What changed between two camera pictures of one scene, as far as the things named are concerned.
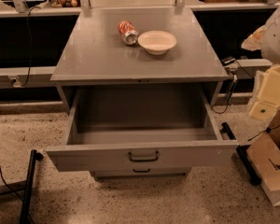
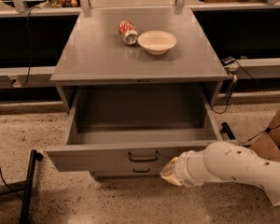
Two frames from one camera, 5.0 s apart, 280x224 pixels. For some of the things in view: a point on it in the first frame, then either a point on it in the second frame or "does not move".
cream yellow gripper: x=277 y=39 to x=184 y=169
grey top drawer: x=142 y=128 does not move
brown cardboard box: x=269 y=158 does not move
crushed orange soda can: x=129 y=35 does not move
